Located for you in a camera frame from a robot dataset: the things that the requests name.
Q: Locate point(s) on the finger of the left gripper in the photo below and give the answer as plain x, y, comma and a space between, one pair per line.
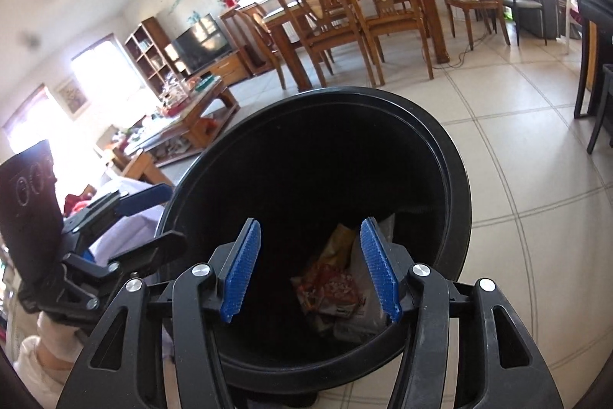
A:
148, 258
143, 198

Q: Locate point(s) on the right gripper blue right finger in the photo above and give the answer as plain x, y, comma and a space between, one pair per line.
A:
383, 269

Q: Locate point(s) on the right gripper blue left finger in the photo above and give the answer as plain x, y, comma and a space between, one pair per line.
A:
236, 272

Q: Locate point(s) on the black round trash bin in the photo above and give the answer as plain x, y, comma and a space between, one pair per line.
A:
302, 167

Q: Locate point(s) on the left white gloved hand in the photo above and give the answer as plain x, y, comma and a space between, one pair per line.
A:
58, 343

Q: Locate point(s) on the purple floral tablecloth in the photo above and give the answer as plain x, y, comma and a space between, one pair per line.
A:
129, 232

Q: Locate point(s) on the red snack wrapper in bin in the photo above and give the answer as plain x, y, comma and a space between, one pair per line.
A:
327, 290

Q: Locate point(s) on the wooden coffee table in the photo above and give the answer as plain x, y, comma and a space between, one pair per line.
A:
200, 119

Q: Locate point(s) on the wooden bookshelf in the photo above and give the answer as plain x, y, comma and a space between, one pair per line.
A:
146, 45

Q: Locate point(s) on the black flat television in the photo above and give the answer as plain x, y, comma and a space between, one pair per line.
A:
201, 45

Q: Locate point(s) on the wooden TV cabinet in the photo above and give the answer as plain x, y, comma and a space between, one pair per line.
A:
230, 68

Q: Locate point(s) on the wooden chair beside television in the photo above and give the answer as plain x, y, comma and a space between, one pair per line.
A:
253, 40

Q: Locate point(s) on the wooden dining chair near left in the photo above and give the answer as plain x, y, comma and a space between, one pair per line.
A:
322, 25

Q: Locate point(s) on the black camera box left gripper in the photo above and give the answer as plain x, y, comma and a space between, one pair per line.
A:
31, 221

